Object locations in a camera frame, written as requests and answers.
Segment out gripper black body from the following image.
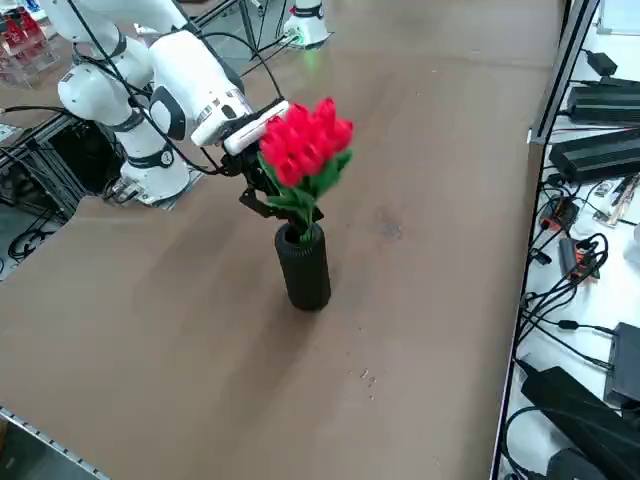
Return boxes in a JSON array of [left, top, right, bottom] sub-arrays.
[[219, 144, 271, 190]]

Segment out red tulip bouquet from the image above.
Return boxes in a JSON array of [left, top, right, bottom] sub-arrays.
[[255, 97, 356, 241]]

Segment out black ribbed vase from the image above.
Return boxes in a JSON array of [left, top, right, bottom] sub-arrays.
[[273, 222, 333, 312]]

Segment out clear acrylic rack red items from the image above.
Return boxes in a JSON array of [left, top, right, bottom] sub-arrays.
[[0, 9, 62, 90]]

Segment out black and orange device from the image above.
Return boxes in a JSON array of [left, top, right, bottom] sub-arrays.
[[558, 234, 610, 285]]

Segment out large finned black adapter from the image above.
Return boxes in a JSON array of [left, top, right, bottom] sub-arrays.
[[548, 127, 640, 185]]

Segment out long black power adapter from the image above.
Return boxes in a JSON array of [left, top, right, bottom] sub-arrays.
[[567, 77, 640, 124]]

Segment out large black power brick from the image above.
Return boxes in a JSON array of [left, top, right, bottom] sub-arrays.
[[519, 366, 640, 480]]

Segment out small black power adapter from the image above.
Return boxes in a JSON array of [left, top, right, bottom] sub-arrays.
[[585, 48, 619, 77]]

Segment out black box unit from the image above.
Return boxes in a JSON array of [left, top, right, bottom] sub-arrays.
[[603, 322, 640, 407]]

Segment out black metal frame stand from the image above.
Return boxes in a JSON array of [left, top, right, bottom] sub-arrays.
[[0, 107, 126, 224]]

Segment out small black cable hub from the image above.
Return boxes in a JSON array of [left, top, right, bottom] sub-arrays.
[[541, 196, 581, 232]]

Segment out aluminium profile post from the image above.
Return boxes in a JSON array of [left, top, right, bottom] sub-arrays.
[[528, 0, 601, 146]]

